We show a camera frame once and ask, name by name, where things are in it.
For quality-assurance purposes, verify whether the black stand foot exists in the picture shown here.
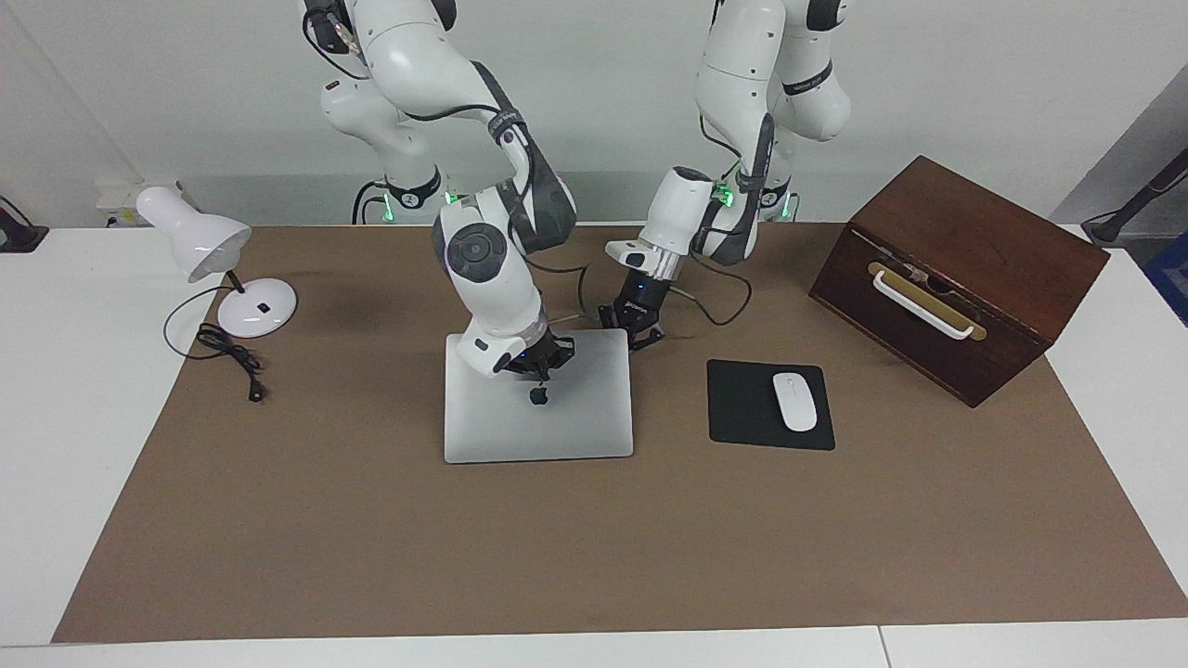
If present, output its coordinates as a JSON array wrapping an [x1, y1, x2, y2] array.
[[0, 197, 49, 253]]

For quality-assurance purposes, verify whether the blue crate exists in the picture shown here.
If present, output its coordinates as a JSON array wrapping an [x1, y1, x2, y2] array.
[[1143, 232, 1188, 326]]

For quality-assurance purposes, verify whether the white desk lamp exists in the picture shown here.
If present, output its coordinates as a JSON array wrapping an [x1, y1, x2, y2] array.
[[136, 186, 299, 340]]

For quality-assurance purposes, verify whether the white computer mouse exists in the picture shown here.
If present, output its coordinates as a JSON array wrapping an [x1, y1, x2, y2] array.
[[772, 372, 819, 433]]

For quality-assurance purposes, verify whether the black mouse pad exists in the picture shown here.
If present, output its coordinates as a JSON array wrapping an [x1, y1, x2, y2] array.
[[706, 359, 836, 452]]

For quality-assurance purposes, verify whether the brown wooden box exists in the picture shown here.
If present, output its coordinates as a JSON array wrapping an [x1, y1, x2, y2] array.
[[808, 155, 1111, 409]]

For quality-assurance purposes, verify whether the silver laptop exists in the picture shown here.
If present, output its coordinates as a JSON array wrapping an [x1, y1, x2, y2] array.
[[444, 328, 635, 465]]

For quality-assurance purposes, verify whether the black tripod leg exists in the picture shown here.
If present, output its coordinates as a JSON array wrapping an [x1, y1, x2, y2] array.
[[1081, 148, 1188, 247]]

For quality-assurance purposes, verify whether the gold handle plate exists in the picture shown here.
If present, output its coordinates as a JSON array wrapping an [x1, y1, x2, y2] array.
[[867, 262, 988, 342]]

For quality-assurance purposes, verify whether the white box handle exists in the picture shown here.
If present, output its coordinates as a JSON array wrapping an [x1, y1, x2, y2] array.
[[872, 270, 975, 340]]

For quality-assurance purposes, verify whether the brown table mat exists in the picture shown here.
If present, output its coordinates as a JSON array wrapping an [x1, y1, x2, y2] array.
[[51, 223, 1188, 644]]

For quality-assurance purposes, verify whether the black lamp power cable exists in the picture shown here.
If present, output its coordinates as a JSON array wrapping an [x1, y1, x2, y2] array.
[[163, 283, 267, 404]]

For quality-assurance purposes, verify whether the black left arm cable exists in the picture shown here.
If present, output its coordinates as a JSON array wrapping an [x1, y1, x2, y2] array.
[[666, 113, 776, 328]]

